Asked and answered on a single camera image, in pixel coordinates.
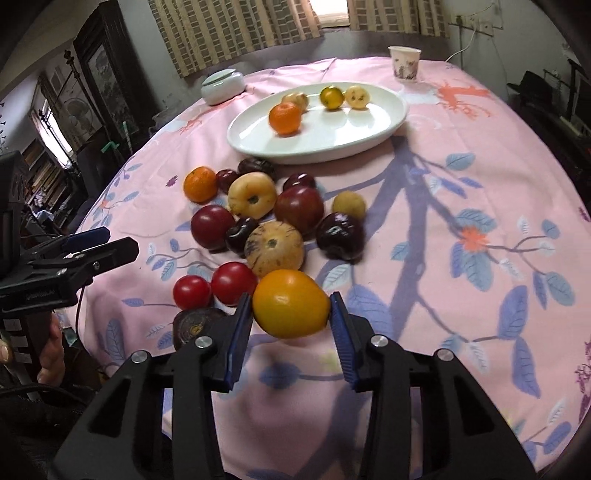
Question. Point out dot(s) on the wall socket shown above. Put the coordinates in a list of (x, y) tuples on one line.
[(480, 25)]

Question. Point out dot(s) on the yellow-green tomato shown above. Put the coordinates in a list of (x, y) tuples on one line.
[(332, 97)]

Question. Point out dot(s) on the large red-purple plum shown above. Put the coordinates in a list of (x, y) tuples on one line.
[(299, 208)]

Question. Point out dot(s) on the white oval plate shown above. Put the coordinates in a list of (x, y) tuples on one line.
[(341, 134)]

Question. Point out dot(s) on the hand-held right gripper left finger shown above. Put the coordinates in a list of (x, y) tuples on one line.
[(238, 350)]

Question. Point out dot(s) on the yellow-green round fruit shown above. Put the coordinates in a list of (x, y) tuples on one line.
[(349, 205)]

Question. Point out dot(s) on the pinkish yellow round fruit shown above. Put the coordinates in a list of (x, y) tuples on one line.
[(296, 98)]

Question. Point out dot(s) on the small red tomato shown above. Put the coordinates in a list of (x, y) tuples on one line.
[(191, 292)]

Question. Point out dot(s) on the pale yellow spotted fruit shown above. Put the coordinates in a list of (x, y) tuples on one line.
[(357, 96)]

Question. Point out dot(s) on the small dark red plum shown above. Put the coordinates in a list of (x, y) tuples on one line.
[(226, 180)]

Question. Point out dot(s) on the person's left hand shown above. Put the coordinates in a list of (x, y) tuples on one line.
[(51, 350)]

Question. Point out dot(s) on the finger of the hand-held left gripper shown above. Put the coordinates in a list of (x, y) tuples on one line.
[(115, 251), (90, 237)]

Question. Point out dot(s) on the small dark purple plum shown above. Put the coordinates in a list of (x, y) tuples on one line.
[(240, 235)]

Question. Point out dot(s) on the red cherry tomato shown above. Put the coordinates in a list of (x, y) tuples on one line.
[(233, 283)]

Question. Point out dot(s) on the yellow peach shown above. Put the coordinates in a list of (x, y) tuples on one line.
[(251, 194)]

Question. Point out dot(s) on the pink floral tablecloth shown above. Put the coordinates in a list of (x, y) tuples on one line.
[(438, 184)]

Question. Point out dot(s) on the speckled tan round fruit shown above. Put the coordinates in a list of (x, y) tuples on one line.
[(274, 247)]

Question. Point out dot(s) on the large dark purple plum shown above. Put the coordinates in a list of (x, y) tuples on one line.
[(340, 235)]

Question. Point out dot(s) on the standing fan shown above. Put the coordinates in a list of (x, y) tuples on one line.
[(79, 113)]

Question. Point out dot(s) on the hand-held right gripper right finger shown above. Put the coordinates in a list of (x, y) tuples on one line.
[(344, 346)]

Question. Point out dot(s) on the dark wooden cabinet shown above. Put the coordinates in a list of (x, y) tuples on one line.
[(111, 69)]

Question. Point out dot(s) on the wide checked curtain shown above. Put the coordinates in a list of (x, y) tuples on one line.
[(231, 32)]

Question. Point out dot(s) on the black hat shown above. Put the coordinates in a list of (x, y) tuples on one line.
[(533, 83)]

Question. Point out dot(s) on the window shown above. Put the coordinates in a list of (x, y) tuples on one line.
[(328, 11)]

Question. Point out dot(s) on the dark brown wrinkled fruit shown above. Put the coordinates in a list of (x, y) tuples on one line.
[(196, 323), (256, 165)]

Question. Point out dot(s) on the orange mandarin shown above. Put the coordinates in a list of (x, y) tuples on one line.
[(200, 184), (285, 117)]

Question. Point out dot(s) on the large yellow tomato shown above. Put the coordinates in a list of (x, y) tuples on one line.
[(291, 302)]

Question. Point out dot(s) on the narrow checked curtain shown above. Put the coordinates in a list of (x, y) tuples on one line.
[(397, 16)]

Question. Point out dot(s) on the white ceramic lidded jar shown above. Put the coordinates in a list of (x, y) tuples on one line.
[(221, 87)]

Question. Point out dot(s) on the printed paper cup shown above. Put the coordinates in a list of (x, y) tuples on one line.
[(405, 62)]

